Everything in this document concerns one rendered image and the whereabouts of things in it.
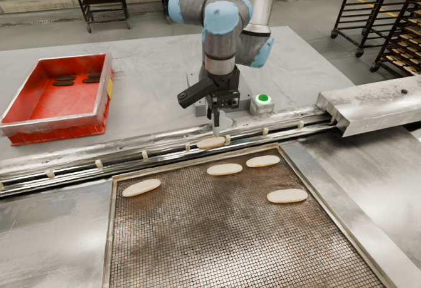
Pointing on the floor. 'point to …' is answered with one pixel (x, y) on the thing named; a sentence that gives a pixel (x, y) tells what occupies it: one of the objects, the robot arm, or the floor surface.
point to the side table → (173, 83)
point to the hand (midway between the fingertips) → (211, 126)
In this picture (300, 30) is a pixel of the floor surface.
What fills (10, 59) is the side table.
